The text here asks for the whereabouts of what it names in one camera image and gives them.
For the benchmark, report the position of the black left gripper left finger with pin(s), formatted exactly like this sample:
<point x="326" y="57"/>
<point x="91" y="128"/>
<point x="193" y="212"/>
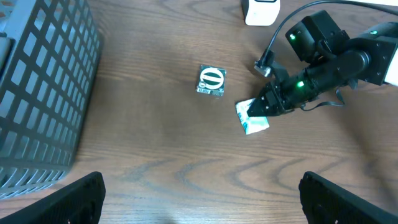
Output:
<point x="79" y="202"/>

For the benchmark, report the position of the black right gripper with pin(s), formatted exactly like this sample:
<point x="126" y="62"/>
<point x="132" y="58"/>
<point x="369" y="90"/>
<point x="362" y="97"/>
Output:
<point x="284" y="94"/>

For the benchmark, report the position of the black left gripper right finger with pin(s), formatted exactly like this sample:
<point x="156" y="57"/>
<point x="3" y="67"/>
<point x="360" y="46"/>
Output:
<point x="325" y="202"/>

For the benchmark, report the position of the small teal candy box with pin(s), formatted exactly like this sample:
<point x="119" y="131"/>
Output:
<point x="250" y="124"/>

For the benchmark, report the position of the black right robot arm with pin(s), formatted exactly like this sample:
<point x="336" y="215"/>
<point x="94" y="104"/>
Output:
<point x="334" y="60"/>

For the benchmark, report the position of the white barcode scanner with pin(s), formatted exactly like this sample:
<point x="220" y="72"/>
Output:
<point x="260" y="12"/>

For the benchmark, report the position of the dark grey plastic basket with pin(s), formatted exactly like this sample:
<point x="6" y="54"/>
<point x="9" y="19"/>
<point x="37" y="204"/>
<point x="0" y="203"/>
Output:
<point x="50" y="51"/>

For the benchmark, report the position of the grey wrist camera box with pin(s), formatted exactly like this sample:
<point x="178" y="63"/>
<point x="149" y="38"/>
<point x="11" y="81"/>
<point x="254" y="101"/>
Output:
<point x="264" y="70"/>

